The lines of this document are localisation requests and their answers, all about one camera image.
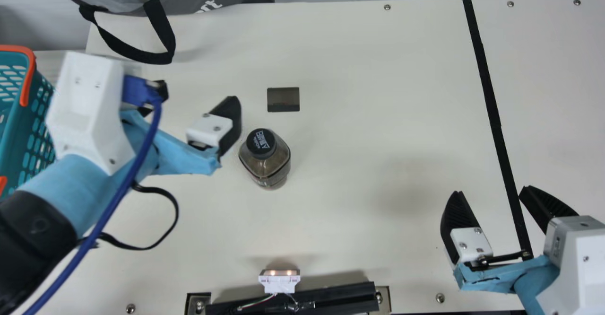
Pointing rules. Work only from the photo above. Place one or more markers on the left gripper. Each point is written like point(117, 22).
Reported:
point(184, 159)

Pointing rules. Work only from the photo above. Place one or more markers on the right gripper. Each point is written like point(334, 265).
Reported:
point(505, 275)

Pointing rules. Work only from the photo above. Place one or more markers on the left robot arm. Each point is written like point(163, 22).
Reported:
point(28, 244)

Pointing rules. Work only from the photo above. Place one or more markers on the dark coffee bottle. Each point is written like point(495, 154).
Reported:
point(264, 163)

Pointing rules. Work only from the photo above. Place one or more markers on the teal shopping basket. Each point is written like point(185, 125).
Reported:
point(23, 135)

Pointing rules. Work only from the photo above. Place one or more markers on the small square scanner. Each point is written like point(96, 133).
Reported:
point(283, 100)

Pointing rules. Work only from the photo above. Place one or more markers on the black strip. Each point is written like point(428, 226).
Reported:
point(491, 116)

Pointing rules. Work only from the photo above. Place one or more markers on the white module with two lights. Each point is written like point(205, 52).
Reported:
point(279, 281)

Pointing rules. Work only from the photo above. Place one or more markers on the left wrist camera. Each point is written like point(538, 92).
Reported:
point(85, 111)

